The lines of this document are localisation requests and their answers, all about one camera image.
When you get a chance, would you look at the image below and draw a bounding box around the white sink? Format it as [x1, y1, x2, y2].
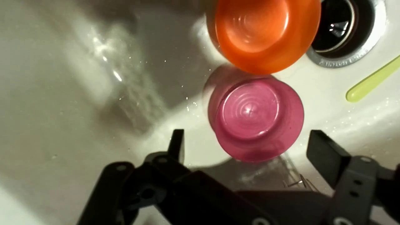
[0, 0, 400, 225]

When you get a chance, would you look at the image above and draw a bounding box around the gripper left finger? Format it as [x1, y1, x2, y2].
[77, 129, 277, 225]

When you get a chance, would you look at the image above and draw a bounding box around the metal sink drain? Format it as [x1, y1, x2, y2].
[306, 0, 387, 68]

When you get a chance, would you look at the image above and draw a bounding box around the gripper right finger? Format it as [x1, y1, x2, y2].
[306, 130, 400, 225]

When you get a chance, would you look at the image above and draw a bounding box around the yellow-green plastic utensil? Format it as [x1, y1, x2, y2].
[346, 55, 400, 103]

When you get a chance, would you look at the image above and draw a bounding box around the orange plastic bowl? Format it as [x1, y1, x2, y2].
[206, 0, 322, 75]

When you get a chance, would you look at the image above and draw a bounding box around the pink plastic bowl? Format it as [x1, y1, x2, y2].
[203, 66, 305, 163]

